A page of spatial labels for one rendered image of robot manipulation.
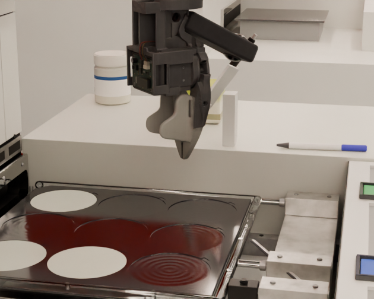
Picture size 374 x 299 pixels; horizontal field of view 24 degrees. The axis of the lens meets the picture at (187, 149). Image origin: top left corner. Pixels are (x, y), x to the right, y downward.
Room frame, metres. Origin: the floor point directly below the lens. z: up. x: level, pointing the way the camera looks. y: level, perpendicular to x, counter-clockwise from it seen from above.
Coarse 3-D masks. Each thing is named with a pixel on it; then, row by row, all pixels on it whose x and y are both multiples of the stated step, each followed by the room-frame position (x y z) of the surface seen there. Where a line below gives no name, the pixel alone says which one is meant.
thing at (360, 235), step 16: (352, 176) 1.18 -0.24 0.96; (368, 176) 1.18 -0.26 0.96; (352, 192) 1.11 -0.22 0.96; (352, 208) 1.05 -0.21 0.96; (368, 208) 1.05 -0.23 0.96; (352, 224) 0.99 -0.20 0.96; (368, 224) 0.99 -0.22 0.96; (352, 240) 0.94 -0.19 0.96; (368, 240) 0.94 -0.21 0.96; (352, 256) 0.89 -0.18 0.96; (352, 272) 0.85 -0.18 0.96; (352, 288) 0.81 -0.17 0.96; (368, 288) 0.81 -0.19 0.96
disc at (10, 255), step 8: (16, 240) 1.09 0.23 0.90; (0, 248) 1.06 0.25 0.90; (8, 248) 1.06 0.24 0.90; (16, 248) 1.06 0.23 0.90; (24, 248) 1.06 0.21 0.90; (32, 248) 1.06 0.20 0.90; (40, 248) 1.06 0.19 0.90; (0, 256) 1.03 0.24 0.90; (8, 256) 1.03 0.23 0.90; (16, 256) 1.03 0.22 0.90; (24, 256) 1.03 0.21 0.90; (32, 256) 1.03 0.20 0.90; (40, 256) 1.03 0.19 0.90; (0, 264) 1.01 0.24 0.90; (8, 264) 1.01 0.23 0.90; (16, 264) 1.01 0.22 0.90; (24, 264) 1.01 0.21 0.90; (32, 264) 1.01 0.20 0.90
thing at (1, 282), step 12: (12, 288) 0.95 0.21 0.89; (24, 288) 0.95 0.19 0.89; (36, 288) 0.94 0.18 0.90; (48, 288) 0.94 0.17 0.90; (60, 288) 0.94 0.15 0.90; (72, 288) 0.94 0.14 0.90; (84, 288) 0.93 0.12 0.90; (96, 288) 0.93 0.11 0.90; (108, 288) 0.93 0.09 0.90; (120, 288) 0.93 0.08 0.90
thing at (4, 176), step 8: (8, 160) 1.32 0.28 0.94; (16, 160) 1.32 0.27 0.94; (24, 160) 1.35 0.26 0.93; (0, 168) 1.28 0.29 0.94; (8, 168) 1.29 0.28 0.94; (16, 168) 1.31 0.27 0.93; (24, 168) 1.35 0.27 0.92; (0, 176) 1.25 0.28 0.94; (8, 176) 1.28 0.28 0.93; (16, 176) 1.31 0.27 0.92; (24, 176) 1.36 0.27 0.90; (0, 184) 1.25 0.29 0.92; (24, 184) 1.36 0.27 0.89; (24, 192) 1.36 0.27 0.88; (16, 200) 1.33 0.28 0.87; (8, 208) 1.29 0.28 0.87; (0, 216) 1.25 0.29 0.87
